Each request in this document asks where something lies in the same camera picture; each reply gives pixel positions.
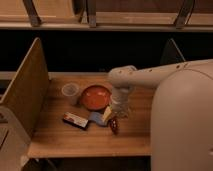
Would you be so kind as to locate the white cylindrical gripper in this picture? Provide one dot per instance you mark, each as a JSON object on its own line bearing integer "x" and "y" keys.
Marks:
{"x": 119, "y": 104}

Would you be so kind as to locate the dark red pepper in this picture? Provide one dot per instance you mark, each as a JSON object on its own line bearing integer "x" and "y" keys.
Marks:
{"x": 114, "y": 125}

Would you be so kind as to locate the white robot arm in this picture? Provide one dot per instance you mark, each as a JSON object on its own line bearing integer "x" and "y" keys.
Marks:
{"x": 181, "y": 129}

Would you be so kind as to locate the orange ceramic bowl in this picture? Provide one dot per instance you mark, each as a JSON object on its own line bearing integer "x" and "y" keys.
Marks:
{"x": 95, "y": 97}

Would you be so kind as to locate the blue sponge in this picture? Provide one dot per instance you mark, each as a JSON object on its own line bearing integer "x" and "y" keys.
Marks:
{"x": 97, "y": 118}

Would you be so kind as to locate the red and white box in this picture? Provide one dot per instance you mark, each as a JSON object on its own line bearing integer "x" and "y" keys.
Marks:
{"x": 75, "y": 120}

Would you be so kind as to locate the clear plastic cup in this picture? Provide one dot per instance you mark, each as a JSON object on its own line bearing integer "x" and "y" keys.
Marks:
{"x": 71, "y": 92}

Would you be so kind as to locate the left wooden divider panel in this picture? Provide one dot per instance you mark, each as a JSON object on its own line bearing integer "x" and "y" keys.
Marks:
{"x": 23, "y": 99}

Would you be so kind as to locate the right dark divider panel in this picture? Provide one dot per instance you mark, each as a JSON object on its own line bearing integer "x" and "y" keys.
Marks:
{"x": 171, "y": 53}

